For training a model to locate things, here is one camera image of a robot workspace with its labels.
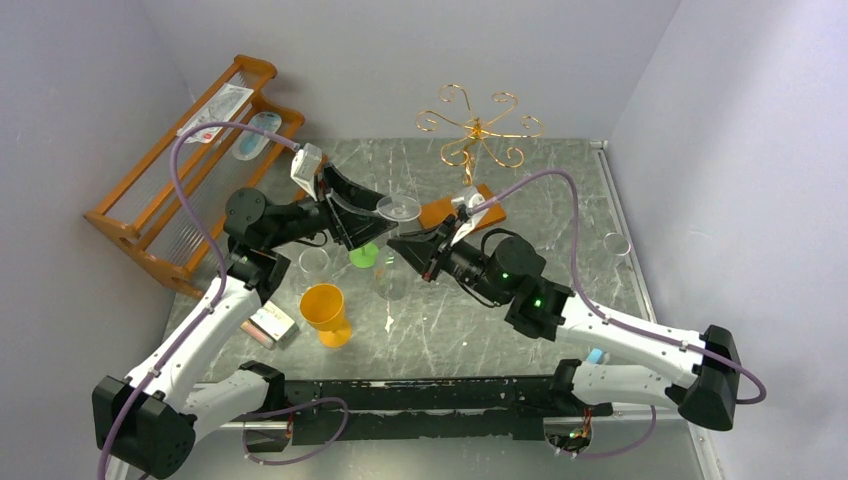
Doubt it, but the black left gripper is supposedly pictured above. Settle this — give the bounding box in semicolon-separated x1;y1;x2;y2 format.
268;165;400;252

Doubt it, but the clear wine glass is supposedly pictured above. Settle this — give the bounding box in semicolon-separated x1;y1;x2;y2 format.
372;193;423;302

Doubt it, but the green plastic wine glass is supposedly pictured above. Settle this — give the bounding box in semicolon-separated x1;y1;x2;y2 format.
349;242;379;269

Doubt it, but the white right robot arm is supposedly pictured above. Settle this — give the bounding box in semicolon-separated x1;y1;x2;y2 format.
388;221;740;431

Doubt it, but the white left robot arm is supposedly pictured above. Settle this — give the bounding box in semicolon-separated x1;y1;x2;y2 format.
92;164;394;479

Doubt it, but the orange plastic wine glass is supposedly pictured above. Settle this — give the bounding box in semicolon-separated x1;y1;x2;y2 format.
299;283;352;348

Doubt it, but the orange wooden shelf rack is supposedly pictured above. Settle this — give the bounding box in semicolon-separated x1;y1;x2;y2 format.
84;55;305;298

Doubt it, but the clear glass tumbler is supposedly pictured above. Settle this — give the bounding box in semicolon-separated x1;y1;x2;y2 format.
298;247;330;279

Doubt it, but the blue white blister pack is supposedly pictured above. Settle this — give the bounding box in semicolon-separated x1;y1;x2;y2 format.
231;111;283;161

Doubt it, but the small printed cardboard box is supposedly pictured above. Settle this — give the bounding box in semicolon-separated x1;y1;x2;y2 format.
241;301;299;350

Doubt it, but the white printed package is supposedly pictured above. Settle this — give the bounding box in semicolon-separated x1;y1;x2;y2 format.
176;83;255;136

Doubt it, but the small clear glass cup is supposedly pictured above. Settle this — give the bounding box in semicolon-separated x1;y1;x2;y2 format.
602;232;632;257

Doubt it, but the light blue tape piece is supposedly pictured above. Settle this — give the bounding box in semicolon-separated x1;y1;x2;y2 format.
585;348;608;365

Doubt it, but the gold wire wine glass rack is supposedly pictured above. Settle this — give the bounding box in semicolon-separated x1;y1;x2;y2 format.
414;84;544;230

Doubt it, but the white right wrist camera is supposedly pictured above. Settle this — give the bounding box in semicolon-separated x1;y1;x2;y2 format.
451;186;486;245

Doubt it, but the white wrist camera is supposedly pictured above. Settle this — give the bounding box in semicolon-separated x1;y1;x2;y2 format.
451;186;486;245
290;143;323;200

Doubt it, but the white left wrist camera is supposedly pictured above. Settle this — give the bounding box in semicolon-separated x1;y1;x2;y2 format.
290;143;323;200

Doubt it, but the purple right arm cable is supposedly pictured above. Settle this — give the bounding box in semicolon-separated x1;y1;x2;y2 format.
470;168;768;406

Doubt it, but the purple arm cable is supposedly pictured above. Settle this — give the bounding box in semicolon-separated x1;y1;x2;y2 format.
470;168;768;406
95;121;301;480

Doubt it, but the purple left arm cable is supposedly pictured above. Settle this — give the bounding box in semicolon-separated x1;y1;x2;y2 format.
95;121;301;480

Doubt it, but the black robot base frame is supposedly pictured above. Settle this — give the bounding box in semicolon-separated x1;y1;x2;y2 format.
241;361;613;446

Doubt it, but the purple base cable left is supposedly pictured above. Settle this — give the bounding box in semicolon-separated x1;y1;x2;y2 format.
239;396;350;466

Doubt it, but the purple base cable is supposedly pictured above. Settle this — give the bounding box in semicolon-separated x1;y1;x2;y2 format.
555;407;658;461
239;396;350;466

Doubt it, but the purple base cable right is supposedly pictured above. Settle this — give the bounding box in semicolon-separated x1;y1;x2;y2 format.
555;407;658;461

